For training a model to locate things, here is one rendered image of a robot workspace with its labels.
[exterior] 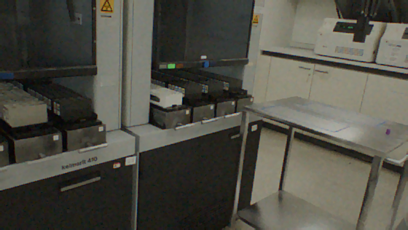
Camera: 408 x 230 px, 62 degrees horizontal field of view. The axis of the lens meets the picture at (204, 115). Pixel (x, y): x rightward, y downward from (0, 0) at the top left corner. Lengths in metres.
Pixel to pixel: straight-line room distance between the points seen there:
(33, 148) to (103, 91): 0.32
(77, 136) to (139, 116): 0.32
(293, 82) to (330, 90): 0.40
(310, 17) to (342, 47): 0.96
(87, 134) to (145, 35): 0.43
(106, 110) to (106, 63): 0.17
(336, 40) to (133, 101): 2.48
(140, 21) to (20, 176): 0.66
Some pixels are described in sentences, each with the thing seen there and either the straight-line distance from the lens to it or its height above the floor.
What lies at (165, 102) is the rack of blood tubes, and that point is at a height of 0.84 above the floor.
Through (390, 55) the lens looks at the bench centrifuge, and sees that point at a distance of 3.33.
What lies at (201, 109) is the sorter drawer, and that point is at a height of 0.79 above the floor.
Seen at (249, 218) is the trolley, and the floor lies 0.28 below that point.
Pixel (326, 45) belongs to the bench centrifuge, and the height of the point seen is 1.01.
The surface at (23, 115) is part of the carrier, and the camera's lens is 1.16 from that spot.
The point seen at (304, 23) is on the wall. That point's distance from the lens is 4.35.
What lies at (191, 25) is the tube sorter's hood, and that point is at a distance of 1.47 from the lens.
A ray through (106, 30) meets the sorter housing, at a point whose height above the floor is 1.11.
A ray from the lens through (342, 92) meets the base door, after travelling 3.48.
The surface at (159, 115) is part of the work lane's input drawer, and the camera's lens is 1.39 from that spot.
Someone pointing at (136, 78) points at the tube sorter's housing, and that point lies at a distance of 1.34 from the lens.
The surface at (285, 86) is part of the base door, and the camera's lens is 3.74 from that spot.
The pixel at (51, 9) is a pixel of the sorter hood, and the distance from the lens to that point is 1.15.
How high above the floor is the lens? 1.20
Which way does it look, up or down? 17 degrees down
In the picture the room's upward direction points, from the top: 5 degrees clockwise
